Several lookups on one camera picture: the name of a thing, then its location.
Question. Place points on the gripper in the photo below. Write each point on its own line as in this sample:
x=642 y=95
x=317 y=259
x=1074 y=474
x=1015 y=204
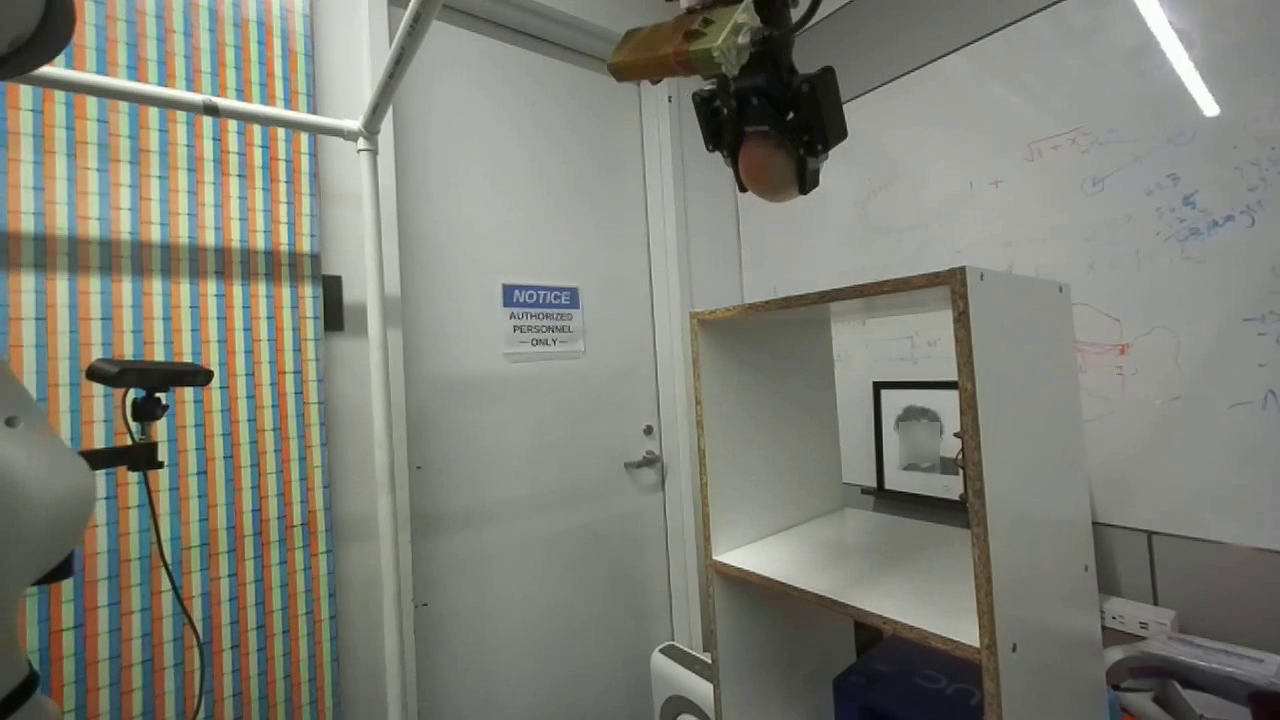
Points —
x=768 y=88

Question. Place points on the peach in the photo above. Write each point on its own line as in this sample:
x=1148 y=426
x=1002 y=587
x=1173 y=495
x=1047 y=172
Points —
x=768 y=168

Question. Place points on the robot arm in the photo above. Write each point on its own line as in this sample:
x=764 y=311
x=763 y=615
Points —
x=35 y=500

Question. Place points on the whiteboard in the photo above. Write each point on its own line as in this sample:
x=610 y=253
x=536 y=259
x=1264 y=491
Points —
x=1050 y=230

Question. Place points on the blue and white notice sign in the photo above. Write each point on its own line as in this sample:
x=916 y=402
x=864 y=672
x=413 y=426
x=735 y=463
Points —
x=542 y=320

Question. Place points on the white shelf unit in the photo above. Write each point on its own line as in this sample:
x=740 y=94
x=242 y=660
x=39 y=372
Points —
x=1030 y=500

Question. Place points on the white door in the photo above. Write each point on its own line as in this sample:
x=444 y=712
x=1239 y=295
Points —
x=530 y=520

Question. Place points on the white and grey device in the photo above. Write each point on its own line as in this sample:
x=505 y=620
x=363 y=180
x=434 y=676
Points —
x=680 y=685

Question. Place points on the dark blue box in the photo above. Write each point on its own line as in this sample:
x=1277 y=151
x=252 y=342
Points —
x=905 y=685

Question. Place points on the white power strip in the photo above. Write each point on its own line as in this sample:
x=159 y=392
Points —
x=1138 y=616

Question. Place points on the white and grey machine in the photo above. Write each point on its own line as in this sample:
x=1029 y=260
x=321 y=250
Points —
x=1195 y=670

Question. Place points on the black picture frame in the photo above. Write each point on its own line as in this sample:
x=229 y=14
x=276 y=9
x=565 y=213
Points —
x=880 y=440

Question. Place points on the white pipe frame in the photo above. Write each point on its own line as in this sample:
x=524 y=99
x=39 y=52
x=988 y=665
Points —
x=378 y=300

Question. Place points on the black wall plate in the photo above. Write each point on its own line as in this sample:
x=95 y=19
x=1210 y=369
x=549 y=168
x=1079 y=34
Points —
x=333 y=303

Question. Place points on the colourful striped wall panel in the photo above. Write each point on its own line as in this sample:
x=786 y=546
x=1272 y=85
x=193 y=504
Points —
x=220 y=420

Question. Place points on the camera on mount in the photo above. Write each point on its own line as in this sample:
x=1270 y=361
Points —
x=148 y=376

